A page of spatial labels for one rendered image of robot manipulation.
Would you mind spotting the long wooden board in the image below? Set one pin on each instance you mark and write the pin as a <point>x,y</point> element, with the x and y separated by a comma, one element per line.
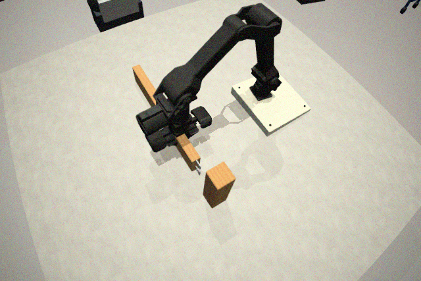
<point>185,148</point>

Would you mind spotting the wooden headboard post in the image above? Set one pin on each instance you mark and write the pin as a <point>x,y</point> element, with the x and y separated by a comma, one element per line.
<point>218,183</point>

